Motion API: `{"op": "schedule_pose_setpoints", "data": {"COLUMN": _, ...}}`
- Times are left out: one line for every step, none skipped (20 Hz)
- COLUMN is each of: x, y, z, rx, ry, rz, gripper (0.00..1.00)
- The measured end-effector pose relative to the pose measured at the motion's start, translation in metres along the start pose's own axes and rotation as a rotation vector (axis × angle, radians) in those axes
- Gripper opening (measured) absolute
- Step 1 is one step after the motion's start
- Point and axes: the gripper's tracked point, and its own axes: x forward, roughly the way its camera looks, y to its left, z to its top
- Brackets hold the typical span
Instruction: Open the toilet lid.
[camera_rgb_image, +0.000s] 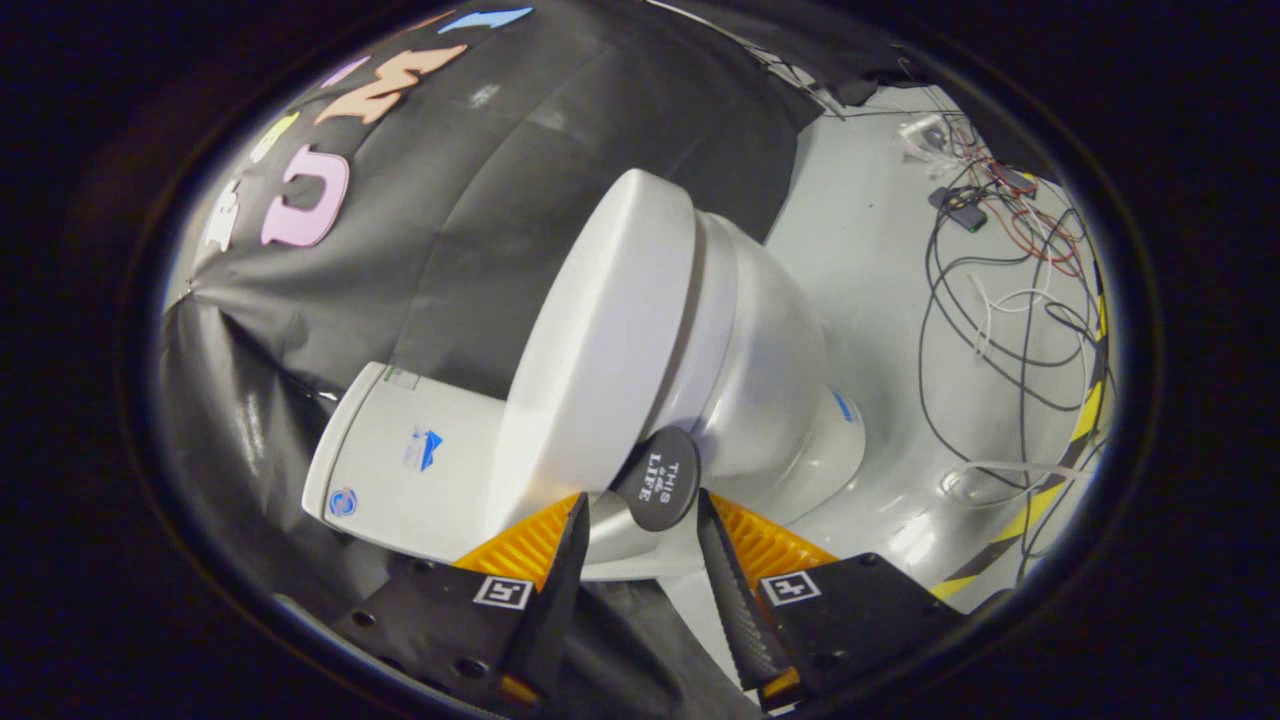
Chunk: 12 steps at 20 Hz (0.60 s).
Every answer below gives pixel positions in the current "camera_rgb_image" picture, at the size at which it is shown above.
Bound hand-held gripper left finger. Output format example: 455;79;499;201
330;492;591;713

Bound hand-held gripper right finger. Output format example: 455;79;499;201
696;488;966;713

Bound black lid pull tab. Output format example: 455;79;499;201
612;426;702;533

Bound white toilet lid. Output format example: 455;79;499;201
485;168;698;536

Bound white toilet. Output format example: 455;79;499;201
302;210;867;581

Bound yellow black hazard tape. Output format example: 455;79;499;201
930;290;1111;601

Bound black backdrop cloth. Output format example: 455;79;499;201
160;0;1061;601

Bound small black device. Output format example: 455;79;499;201
930;187;989;233

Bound tangle of thin cables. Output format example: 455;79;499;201
900;85;1111;586

